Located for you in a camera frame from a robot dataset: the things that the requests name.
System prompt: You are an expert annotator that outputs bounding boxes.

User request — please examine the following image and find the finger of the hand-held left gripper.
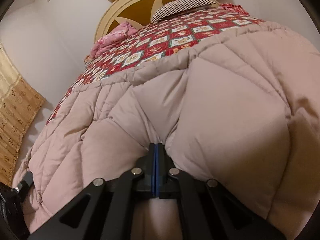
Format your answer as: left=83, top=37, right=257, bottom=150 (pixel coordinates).
left=11, top=172, right=35, bottom=203

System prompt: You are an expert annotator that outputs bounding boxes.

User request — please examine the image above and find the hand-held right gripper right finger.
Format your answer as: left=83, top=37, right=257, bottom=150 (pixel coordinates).
left=155, top=142, right=286, bottom=240

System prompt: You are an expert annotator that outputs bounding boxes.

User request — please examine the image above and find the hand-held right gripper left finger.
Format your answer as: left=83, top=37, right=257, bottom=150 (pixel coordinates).
left=26, top=142, right=157, bottom=240

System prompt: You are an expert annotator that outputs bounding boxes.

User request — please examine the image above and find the beige quilted puffer jacket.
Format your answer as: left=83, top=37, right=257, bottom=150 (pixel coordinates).
left=12, top=21, right=320, bottom=240

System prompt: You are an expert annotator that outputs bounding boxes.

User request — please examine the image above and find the beige floral side curtain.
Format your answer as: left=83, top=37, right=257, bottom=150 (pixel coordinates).
left=0, top=42, right=46, bottom=187

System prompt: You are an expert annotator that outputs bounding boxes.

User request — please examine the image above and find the red printed bedspread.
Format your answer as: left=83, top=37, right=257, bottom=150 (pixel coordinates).
left=46, top=4, right=266, bottom=128

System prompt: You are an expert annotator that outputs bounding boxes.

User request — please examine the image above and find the pink folded quilt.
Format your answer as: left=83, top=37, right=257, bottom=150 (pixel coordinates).
left=90, top=22, right=138, bottom=59

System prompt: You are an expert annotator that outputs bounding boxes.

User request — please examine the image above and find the cream wooden headboard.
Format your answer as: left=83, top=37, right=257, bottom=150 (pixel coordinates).
left=94, top=0, right=220, bottom=43

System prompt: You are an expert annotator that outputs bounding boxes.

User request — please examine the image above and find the striped pillow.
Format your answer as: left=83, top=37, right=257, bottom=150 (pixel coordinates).
left=150, top=0, right=219, bottom=23

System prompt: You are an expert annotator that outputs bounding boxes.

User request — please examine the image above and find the red patterned cloth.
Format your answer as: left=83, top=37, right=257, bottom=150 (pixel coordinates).
left=219, top=3, right=251, bottom=15

